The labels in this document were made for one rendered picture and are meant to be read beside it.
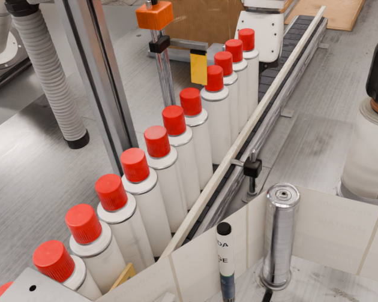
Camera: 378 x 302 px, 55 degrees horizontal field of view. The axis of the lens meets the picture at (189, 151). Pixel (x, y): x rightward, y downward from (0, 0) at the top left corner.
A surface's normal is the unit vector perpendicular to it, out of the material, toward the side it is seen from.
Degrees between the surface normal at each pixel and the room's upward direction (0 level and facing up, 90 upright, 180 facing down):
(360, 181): 88
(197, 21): 90
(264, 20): 66
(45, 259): 2
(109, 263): 90
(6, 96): 0
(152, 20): 90
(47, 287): 0
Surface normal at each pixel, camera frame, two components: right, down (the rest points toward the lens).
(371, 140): -0.77, 0.44
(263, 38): -0.48, 0.33
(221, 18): -0.40, 0.64
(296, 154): -0.11, -0.74
